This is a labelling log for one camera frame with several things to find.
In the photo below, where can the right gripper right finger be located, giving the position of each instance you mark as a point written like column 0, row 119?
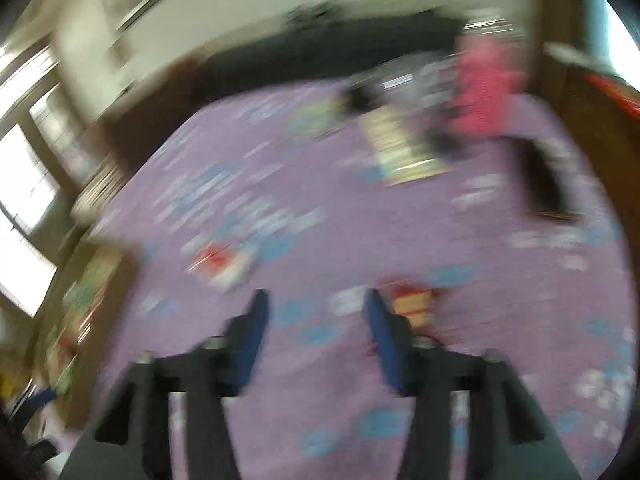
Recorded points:
column 403, row 355

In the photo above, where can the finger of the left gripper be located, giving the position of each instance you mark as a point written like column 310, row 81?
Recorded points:
column 37, row 401

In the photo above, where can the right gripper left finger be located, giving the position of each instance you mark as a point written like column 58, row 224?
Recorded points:
column 225, row 362

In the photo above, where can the dark red foil snack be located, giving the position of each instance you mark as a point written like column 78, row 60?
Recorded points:
column 412, row 301

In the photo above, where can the red ketchup sachet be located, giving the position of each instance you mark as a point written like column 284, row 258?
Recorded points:
column 223, row 266

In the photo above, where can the shallow cardboard box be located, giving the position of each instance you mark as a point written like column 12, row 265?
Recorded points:
column 75, row 321

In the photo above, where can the purple floral tablecloth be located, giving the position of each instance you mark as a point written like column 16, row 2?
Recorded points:
column 558, row 299

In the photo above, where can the black smartphone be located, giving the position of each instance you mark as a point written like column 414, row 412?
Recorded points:
column 545, row 192

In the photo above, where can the wooden glass door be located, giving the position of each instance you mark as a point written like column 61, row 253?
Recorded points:
column 44, row 167

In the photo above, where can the black phone stand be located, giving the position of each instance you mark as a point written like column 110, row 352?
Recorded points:
column 444, row 139

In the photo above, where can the cream tube package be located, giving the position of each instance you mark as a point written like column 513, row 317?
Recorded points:
column 402, row 155

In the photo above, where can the green booklet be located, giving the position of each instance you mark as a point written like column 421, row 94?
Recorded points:
column 316, row 120

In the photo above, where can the small black cup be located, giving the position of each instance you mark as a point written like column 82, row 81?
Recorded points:
column 361, row 98

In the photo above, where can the pink sleeved bottle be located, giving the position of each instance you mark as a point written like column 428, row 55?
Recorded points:
column 488, row 71

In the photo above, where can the black leather sofa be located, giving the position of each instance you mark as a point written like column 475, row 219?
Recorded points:
column 336, row 49

